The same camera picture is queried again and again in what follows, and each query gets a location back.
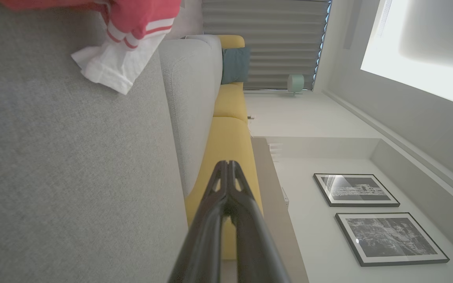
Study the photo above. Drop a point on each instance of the beige wooden wall ledge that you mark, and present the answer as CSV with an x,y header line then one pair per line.
x,y
277,204

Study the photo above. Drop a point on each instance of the grey pleated curtain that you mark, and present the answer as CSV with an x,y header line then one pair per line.
x,y
273,39

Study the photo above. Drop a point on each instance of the red t-shirt with white sleeves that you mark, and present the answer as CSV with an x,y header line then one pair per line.
x,y
140,15

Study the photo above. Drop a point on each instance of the white wall socket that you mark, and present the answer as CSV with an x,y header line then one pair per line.
x,y
285,197

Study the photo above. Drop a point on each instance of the white slatted vent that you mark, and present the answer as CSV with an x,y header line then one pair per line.
x,y
275,151

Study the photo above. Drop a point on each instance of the small black framed picture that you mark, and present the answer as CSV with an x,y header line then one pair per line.
x,y
356,190

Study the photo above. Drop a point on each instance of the long yellow sofa back cushion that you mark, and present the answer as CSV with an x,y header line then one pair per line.
x,y
230,145

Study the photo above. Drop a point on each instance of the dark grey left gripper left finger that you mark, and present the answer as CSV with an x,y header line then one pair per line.
x,y
203,243

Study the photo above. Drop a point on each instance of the bright recessed ceiling light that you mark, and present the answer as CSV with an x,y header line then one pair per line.
x,y
419,67

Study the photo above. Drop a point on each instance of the large black framed picture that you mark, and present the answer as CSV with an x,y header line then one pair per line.
x,y
391,237

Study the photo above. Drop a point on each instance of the rounded grey sofa seat cushion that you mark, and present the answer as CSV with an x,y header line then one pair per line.
x,y
191,98

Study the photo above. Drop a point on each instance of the yellow sofa armrest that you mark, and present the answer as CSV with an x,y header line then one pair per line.
x,y
232,41

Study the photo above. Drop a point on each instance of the mint green lamp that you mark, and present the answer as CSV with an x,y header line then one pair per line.
x,y
295,82

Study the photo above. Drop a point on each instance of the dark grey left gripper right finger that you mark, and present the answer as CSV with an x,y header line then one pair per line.
x,y
254,243

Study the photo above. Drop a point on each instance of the teal throw pillow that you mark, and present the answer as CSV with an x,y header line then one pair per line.
x,y
235,65

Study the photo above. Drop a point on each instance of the short yellow sofa back cushion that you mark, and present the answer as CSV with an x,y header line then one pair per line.
x,y
230,100

